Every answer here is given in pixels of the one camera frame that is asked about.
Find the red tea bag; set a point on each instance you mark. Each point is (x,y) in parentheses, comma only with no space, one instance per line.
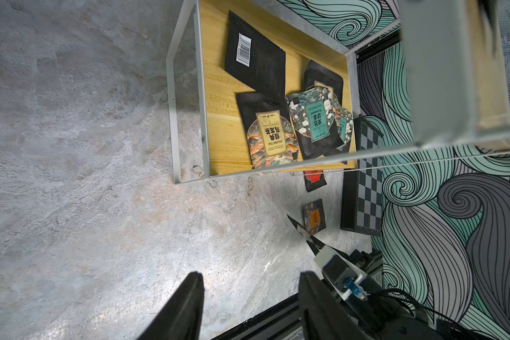
(314,180)

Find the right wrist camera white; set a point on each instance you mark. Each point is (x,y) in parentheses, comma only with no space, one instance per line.
(346,278)

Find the black barcode tea bag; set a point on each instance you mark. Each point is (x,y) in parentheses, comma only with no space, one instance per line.
(254,60)

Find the green label tea bag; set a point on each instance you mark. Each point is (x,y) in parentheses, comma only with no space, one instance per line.
(314,121)

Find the black chessboard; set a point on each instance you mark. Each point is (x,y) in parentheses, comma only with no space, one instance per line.
(362,197)

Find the yellow label tea bag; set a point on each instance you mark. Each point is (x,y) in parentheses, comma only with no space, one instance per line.
(270,136)

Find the white metal wooden shelf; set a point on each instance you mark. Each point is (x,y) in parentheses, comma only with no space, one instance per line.
(453,55)

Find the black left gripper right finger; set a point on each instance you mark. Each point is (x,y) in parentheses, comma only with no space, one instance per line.
(321,316)

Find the orange label tea bag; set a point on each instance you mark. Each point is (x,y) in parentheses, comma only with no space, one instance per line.
(314,217)

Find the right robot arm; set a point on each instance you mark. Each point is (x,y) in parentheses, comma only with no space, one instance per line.
(390,315)

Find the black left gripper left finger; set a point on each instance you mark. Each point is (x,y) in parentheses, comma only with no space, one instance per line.
(181,317)

